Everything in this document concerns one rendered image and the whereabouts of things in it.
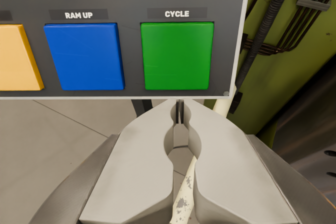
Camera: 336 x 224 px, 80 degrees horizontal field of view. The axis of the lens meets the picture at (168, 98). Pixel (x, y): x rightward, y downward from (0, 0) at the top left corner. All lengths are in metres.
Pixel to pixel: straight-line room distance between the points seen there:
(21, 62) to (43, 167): 1.17
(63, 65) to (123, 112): 1.12
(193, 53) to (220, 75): 0.04
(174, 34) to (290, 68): 0.45
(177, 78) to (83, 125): 1.20
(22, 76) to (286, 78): 0.60
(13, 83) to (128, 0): 0.17
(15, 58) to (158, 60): 0.16
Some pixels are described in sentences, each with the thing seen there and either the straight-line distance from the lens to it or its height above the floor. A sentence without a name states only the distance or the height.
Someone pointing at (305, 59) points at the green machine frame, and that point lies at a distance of 0.60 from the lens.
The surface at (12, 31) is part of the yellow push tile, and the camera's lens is 0.27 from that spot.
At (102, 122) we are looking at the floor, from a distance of 1.37.
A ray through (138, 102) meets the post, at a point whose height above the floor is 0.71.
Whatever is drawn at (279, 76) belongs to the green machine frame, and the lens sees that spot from 0.65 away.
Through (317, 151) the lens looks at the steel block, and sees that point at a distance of 0.54.
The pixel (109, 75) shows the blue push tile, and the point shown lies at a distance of 0.24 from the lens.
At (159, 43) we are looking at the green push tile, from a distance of 0.22.
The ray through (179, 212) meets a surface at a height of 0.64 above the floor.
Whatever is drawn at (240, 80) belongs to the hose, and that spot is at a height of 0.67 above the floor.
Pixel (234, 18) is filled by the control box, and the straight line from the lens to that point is 0.23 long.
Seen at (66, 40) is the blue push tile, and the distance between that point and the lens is 0.24.
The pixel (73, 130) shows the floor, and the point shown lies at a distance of 1.41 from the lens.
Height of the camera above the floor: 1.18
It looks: 59 degrees down
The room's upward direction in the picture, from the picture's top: 3 degrees counter-clockwise
